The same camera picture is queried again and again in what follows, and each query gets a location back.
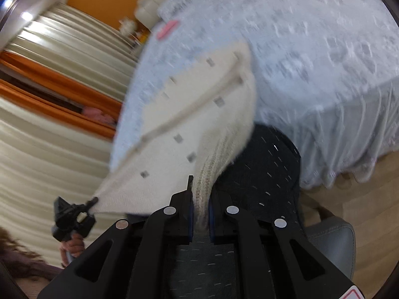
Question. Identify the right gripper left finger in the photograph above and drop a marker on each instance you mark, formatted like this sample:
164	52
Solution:
124	261

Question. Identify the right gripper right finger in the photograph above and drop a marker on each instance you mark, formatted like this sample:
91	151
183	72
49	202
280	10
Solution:
273	260

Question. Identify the beige sweater with black hearts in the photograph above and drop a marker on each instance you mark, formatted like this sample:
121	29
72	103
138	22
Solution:
192	130

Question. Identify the pink hanging clothes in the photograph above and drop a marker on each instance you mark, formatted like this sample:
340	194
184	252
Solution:
99	116

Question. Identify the person left hand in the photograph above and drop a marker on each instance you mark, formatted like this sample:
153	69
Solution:
75	246

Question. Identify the grey chair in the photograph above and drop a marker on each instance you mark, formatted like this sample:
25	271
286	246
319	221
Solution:
335	238

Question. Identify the cream pleated curtain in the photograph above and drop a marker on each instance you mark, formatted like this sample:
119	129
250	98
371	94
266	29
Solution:
42	158

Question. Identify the dark dotted trousers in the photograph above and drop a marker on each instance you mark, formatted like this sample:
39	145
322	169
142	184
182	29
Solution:
263	180

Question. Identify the white fluffy table lamp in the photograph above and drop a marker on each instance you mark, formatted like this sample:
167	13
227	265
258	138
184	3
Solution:
127	27

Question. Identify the pink folded cloth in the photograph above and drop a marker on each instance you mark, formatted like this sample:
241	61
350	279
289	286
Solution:
167	29

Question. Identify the grey butterfly bedspread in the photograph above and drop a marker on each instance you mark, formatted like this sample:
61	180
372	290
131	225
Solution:
326	73

